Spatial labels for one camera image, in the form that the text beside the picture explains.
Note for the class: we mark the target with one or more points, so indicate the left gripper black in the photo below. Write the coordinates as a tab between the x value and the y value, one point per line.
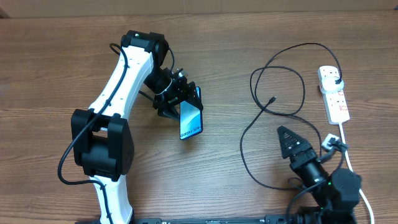
180	94

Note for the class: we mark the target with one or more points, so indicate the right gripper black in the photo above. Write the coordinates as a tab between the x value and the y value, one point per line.
300	146

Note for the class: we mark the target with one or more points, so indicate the Samsung Galaxy smartphone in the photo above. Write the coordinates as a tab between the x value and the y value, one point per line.
191	121

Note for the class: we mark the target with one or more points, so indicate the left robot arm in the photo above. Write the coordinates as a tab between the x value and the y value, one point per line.
101	138

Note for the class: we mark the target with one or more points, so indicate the white charger plug adapter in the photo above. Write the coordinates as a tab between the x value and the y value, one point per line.
331	84

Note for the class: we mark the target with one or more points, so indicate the white power strip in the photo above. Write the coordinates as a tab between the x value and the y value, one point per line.
335	103

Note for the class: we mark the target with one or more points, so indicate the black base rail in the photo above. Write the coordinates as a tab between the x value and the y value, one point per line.
268	219

